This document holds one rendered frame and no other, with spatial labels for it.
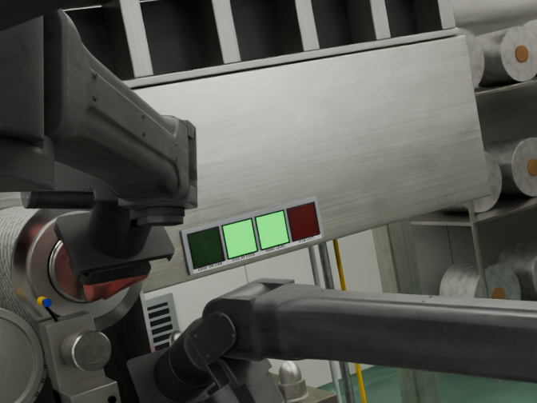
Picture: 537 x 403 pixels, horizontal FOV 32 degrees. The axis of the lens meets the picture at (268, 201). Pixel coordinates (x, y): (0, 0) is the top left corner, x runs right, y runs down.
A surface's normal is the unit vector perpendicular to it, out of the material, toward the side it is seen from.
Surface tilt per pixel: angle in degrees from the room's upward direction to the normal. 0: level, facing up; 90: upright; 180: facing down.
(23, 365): 90
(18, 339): 90
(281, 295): 4
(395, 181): 90
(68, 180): 83
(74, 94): 98
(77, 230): 50
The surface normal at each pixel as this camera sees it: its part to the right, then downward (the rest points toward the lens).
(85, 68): 1.00, -0.04
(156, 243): 0.33, -0.65
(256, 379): 0.62, -0.47
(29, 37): 0.93, -0.06
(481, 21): 0.50, 0.00
